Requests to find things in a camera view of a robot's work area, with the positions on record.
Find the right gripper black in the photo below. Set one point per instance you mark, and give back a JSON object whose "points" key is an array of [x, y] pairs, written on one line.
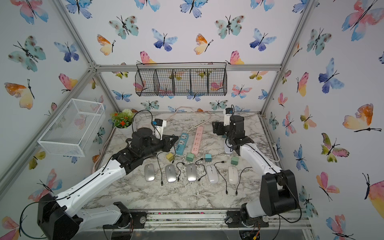
{"points": [[219, 126]]}

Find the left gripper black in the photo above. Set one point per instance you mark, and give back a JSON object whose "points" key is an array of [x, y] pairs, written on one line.
{"points": [[167, 145]]}

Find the lavender mouse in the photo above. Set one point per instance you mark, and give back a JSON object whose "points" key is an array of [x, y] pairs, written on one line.
{"points": [[228, 149]]}

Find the silver mouse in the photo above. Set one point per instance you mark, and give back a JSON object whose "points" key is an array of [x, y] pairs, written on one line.
{"points": [[149, 172], [192, 172]]}

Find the yellow charger plug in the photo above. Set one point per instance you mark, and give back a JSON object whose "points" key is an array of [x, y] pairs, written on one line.
{"points": [[170, 157]]}

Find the grey mouse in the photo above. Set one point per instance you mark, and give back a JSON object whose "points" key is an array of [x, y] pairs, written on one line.
{"points": [[171, 173]]}

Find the white mouse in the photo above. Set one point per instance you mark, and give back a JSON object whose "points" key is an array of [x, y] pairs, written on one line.
{"points": [[212, 174], [233, 175]]}

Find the blue power strip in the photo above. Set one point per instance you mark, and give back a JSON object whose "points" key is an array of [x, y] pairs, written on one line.
{"points": [[180, 148]]}

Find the pink power strip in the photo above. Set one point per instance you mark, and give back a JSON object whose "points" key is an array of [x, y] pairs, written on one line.
{"points": [[197, 140]]}

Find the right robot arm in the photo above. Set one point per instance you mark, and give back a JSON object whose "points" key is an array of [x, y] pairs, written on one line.
{"points": [[278, 191]]}

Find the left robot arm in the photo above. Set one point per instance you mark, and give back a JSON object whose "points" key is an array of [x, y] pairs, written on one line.
{"points": [[61, 217]]}

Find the potted plant white pot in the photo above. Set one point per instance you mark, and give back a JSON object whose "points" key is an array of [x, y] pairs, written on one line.
{"points": [[122, 120]]}

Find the black wire wall basket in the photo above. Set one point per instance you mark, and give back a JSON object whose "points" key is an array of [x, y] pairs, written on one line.
{"points": [[181, 79]]}

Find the white mesh wall basket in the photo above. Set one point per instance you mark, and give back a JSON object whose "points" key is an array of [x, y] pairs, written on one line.
{"points": [[74, 129]]}

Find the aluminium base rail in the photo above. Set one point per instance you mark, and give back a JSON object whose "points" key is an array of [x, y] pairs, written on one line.
{"points": [[216, 219]]}

